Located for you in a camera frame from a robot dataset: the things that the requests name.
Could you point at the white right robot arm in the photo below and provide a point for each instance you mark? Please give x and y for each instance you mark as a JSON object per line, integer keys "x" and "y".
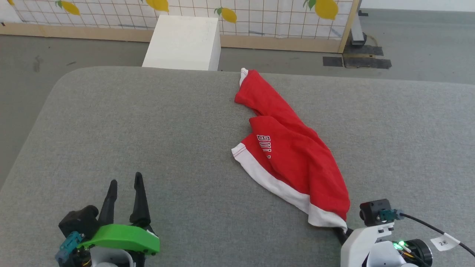
{"x": 404, "y": 254}

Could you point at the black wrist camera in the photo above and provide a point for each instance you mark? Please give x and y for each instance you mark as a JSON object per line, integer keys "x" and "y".
{"x": 79, "y": 220}
{"x": 376, "y": 212}

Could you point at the grey fabric sofa cushion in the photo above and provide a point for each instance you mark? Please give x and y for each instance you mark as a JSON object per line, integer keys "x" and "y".
{"x": 148, "y": 148}

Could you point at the large black floor tape patch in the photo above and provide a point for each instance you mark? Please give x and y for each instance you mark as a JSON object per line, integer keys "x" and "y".
{"x": 365, "y": 57}

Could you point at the lemon print partition screen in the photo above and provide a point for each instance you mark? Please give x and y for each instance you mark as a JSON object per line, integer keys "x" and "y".
{"x": 259, "y": 22}

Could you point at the small black floor tape patch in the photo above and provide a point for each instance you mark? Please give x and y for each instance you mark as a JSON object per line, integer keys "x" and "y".
{"x": 332, "y": 61}

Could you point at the grey metal stand leg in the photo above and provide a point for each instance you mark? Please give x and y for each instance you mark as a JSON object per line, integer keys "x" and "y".
{"x": 357, "y": 29}

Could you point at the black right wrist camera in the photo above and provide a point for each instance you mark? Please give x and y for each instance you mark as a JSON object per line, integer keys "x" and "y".
{"x": 376, "y": 212}

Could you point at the white rectangular box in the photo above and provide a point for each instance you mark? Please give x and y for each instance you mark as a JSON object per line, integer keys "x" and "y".
{"x": 182, "y": 40}

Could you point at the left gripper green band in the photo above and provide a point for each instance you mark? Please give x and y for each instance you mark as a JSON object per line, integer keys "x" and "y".
{"x": 122, "y": 237}

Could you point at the red garment white trim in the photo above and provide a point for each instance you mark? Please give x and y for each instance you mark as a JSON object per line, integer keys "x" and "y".
{"x": 293, "y": 155}

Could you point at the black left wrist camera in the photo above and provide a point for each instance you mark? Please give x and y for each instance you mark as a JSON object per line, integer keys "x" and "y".
{"x": 79, "y": 220}

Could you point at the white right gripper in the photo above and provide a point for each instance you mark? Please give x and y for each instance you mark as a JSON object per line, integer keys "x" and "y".
{"x": 362, "y": 244}

